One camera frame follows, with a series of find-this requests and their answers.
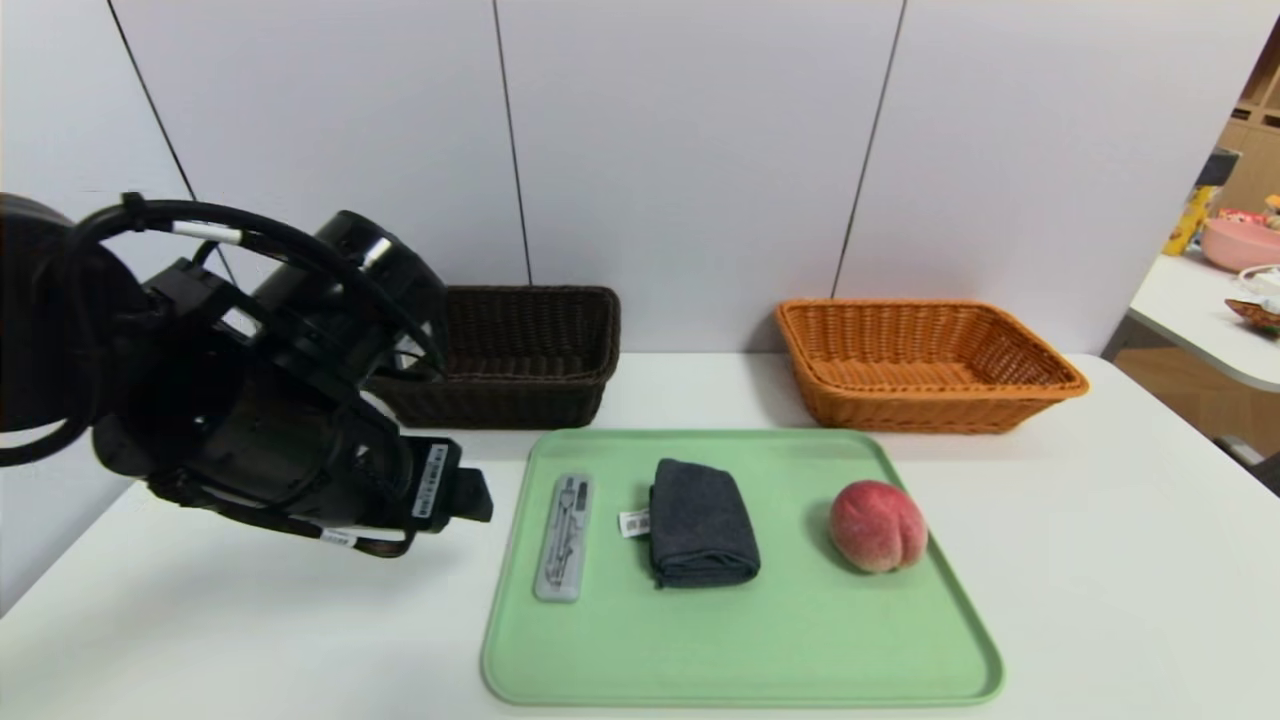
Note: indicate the orange and black left arm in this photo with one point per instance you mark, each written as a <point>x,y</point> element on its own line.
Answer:
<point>40,320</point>

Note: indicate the small glass jar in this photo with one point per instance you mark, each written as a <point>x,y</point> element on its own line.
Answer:
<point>1272,212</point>

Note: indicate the brown woven object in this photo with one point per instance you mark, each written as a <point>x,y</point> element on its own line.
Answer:
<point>1255,315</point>

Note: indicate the light green plastic tray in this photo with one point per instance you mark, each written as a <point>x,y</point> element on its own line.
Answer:
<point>750,640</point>

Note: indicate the dark grey towel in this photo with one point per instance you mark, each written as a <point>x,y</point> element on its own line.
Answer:
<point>700,525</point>

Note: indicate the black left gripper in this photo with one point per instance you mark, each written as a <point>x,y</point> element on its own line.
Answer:
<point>436,483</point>

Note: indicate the pink bowl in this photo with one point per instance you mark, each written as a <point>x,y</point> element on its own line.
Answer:
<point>1240,248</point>

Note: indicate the dark grey chair base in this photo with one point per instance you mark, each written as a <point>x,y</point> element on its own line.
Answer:
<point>1250,465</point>

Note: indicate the white side table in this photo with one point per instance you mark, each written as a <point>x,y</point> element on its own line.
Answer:
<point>1190,310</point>

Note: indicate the compass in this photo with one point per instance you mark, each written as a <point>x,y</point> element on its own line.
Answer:
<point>563,540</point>

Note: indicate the red peach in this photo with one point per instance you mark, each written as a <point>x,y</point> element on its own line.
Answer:
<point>875,525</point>

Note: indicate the dark grey box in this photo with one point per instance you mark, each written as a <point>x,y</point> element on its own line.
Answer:
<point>1217,168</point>

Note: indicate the dark brown wicker basket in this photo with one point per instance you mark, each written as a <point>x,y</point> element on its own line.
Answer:
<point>540,380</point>

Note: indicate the wooden shelf cabinet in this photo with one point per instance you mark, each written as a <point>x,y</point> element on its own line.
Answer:
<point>1255,160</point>

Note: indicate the red snack packet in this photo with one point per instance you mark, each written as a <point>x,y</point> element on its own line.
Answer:
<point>1238,216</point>

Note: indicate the orange wicker basket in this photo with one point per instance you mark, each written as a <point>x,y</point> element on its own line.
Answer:
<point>900,410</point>

